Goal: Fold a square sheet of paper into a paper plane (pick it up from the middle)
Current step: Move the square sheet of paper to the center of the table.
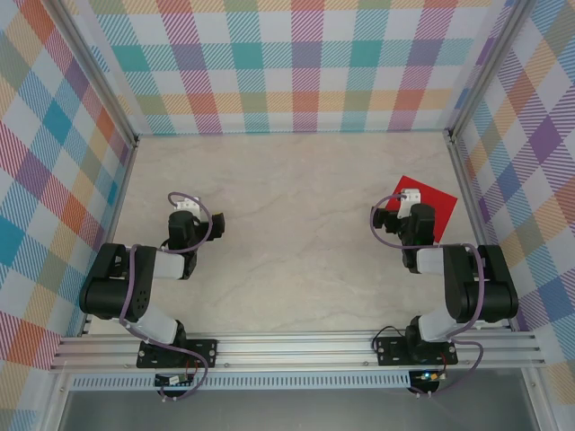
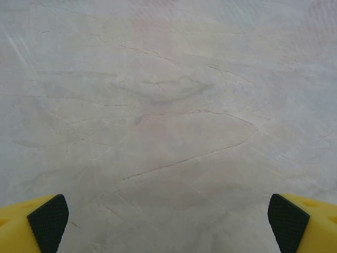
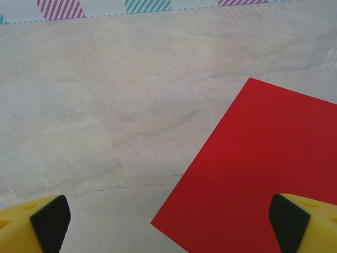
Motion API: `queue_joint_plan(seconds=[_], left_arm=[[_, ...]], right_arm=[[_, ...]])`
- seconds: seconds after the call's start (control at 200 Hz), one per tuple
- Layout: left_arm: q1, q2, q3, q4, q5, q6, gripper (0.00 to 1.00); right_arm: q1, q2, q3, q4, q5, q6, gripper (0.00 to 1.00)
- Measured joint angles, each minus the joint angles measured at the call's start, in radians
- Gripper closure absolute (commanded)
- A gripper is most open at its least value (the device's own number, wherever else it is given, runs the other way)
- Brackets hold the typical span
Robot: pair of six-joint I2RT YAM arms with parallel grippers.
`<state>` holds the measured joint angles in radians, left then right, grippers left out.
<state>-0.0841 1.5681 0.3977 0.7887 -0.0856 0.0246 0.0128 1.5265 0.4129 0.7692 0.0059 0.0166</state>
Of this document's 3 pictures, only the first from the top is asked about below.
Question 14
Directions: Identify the red paper sheet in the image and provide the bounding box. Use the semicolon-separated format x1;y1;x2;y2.
386;174;458;242

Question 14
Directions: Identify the black circuit board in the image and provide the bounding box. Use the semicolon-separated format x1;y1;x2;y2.
154;374;195;388

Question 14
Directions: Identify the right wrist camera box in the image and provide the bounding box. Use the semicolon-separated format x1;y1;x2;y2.
397;188;424;220

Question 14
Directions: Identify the aluminium table edge rail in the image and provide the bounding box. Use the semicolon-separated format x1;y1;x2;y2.
442;128;516;332

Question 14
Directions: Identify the thin black wire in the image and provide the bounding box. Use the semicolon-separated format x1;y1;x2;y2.
371;326;408;356

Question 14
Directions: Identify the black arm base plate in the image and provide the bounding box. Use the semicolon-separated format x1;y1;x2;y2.
137;339;219;369
376;337;459;367

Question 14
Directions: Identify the aluminium frame beam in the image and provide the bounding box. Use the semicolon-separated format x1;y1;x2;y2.
49;330;547;372

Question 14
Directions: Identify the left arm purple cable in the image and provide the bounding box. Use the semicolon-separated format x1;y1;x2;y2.
119;191;213;401

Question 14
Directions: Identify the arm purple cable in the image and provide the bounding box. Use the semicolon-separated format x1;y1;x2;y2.
370;192;486;399
119;191;213;401

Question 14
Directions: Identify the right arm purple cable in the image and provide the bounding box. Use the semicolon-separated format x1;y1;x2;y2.
370;192;486;399

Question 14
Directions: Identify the slotted white cable duct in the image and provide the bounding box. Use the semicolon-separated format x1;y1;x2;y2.
70;375;412;391

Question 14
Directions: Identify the aluminium frame post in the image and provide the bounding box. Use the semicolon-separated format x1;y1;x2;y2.
47;0;139;149
442;0;534;145

